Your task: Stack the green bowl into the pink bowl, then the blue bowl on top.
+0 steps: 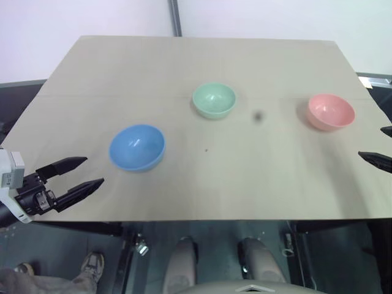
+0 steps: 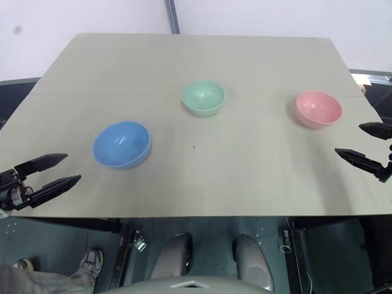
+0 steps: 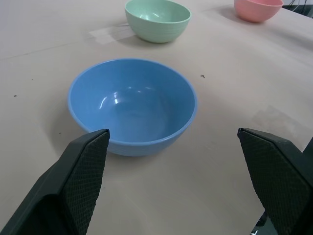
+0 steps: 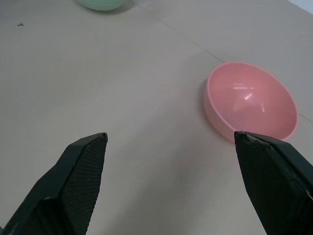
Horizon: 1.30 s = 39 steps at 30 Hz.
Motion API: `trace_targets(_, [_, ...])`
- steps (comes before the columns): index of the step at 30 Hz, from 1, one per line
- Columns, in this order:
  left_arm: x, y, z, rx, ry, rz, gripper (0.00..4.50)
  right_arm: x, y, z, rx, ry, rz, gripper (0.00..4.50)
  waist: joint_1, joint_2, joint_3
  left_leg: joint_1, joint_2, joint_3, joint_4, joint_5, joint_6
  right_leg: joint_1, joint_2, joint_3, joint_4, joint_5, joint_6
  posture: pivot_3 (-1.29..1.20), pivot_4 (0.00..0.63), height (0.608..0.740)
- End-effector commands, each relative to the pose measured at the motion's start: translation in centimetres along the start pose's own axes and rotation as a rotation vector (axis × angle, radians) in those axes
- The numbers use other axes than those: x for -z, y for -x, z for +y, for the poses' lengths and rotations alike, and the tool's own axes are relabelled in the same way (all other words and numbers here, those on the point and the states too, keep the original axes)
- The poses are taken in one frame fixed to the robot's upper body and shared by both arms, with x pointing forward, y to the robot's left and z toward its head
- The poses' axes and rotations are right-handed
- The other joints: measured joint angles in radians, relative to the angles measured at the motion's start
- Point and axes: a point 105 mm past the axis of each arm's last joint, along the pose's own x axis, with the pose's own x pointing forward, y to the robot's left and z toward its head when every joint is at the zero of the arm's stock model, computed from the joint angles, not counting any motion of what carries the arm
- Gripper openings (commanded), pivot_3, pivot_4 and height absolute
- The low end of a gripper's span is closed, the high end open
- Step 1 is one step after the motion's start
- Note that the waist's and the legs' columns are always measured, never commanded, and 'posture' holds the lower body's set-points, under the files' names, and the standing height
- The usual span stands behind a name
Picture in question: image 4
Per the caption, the green plastic bowl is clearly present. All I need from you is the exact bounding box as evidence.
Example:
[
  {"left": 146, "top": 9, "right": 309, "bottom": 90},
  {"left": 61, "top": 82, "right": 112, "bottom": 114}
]
[{"left": 75, "top": 0, "right": 128, "bottom": 11}]

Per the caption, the pink plastic bowl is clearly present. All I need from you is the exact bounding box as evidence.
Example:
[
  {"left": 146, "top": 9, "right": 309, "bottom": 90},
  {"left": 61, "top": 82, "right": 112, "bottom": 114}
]
[{"left": 203, "top": 61, "right": 299, "bottom": 143}]

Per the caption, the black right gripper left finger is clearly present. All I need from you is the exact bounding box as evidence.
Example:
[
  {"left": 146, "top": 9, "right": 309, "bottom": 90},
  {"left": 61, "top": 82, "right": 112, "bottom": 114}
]
[{"left": 0, "top": 132, "right": 109, "bottom": 235}]

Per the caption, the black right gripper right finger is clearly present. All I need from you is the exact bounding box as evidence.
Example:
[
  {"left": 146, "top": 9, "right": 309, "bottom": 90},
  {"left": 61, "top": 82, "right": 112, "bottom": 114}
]
[{"left": 234, "top": 130, "right": 313, "bottom": 235}]

